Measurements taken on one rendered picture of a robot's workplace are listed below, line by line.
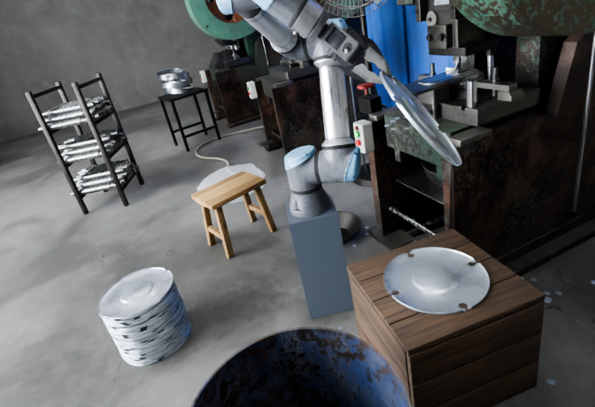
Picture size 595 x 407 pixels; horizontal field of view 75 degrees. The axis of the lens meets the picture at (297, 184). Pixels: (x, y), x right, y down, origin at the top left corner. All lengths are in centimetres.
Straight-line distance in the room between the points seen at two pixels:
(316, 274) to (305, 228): 21
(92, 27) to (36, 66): 110
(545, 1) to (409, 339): 90
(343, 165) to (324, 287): 51
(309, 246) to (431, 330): 55
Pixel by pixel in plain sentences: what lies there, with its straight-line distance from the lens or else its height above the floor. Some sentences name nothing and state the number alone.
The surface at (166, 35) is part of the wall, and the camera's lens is 784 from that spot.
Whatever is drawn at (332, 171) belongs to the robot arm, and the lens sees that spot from 131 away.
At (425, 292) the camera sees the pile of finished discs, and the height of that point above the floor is 35.
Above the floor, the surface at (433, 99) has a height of 73.
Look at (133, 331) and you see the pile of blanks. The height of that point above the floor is 18.
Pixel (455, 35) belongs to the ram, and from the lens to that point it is 158.
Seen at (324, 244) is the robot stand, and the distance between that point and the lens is 145.
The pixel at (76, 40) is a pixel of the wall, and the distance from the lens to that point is 782.
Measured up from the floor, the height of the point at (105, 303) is 24.
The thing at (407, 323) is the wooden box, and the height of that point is 35.
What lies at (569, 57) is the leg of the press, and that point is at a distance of 173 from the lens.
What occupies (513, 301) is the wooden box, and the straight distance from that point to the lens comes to 119.
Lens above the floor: 114
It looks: 24 degrees down
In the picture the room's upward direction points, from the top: 12 degrees counter-clockwise
